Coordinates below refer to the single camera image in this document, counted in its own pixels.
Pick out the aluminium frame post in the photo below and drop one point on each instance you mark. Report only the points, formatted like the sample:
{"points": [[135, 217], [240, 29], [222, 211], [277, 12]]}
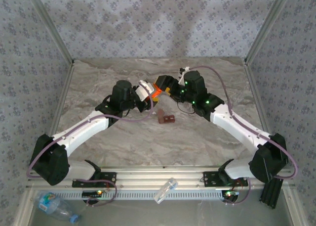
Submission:
{"points": [[53, 30], [266, 28]]}

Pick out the right controller board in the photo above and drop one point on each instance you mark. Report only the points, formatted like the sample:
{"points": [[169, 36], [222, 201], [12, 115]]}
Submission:
{"points": [[230, 194]]}

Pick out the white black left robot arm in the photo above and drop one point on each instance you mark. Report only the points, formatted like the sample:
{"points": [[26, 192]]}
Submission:
{"points": [[84, 129]]}

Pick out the aluminium left side rail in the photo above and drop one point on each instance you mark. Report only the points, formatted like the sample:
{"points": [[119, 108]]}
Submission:
{"points": [[60, 107]]}

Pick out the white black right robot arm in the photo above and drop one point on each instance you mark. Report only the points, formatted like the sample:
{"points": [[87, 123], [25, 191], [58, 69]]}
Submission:
{"points": [[237, 127]]}

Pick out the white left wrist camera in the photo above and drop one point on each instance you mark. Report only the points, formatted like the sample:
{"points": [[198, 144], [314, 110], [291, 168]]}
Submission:
{"points": [[144, 91]]}

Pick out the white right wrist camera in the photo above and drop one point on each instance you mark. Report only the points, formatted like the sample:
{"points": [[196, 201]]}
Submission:
{"points": [[184, 75]]}

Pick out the aluminium right side rail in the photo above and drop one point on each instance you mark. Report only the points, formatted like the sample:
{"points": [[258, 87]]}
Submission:
{"points": [[256, 92]]}

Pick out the aluminium left frame post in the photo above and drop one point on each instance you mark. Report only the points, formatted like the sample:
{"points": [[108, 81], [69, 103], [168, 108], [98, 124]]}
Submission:
{"points": [[53, 30]]}

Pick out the brown pill organizer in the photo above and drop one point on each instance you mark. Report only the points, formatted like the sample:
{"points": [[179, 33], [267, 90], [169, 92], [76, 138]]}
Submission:
{"points": [[169, 118]]}

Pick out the aluminium right frame post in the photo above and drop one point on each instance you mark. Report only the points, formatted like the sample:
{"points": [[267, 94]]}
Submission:
{"points": [[266, 28]]}

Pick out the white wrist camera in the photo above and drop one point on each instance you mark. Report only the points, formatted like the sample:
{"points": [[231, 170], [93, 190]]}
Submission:
{"points": [[184, 75], [144, 91]]}

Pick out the orange pill bottle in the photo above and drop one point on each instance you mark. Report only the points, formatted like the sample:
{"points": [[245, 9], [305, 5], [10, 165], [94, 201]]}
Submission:
{"points": [[156, 93]]}

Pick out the clear plastic box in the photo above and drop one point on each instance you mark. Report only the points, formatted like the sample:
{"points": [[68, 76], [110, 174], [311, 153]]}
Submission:
{"points": [[165, 190]]}

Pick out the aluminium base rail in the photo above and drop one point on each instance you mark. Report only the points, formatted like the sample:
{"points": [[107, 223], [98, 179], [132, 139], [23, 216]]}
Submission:
{"points": [[160, 176]]}

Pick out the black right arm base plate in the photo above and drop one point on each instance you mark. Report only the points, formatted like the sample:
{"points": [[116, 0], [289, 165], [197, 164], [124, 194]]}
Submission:
{"points": [[211, 179]]}

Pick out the controller board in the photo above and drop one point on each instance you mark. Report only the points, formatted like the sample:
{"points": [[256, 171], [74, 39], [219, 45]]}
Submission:
{"points": [[92, 194], [230, 194]]}

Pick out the left controller board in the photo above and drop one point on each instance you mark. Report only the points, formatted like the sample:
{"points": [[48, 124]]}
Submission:
{"points": [[92, 194]]}

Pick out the black extrusion piece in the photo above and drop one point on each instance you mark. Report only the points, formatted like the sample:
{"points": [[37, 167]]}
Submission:
{"points": [[271, 194]]}

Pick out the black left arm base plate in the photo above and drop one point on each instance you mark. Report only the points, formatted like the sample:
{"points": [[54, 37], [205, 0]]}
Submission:
{"points": [[106, 179]]}

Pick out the clear plastic water bottle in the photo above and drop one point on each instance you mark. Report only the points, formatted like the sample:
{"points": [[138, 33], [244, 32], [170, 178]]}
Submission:
{"points": [[54, 208]]}

